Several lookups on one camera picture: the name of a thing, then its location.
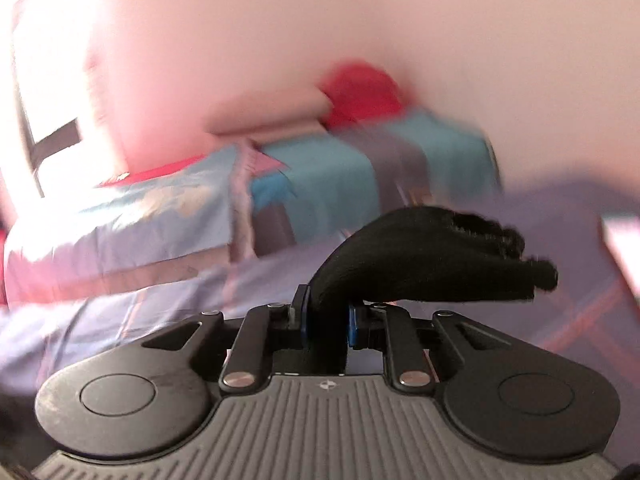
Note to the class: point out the light blue printed blanket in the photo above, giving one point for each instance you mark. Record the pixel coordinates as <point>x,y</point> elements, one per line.
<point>125,225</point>

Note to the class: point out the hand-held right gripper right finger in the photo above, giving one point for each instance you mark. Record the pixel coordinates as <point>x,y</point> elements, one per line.
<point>353,327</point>

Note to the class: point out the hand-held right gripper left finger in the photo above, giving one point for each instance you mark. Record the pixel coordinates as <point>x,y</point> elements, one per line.
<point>302,320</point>

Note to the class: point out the red folded cloth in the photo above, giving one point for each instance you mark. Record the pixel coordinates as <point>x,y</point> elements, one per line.
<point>362,92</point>

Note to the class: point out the plaid lavender bed sheet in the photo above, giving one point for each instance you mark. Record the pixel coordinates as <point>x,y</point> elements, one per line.
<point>150,305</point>

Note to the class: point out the teal patchwork pillow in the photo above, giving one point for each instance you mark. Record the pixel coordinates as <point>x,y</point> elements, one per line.
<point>340,180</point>

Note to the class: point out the black knit pants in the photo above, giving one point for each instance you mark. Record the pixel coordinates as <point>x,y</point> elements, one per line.
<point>425,255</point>

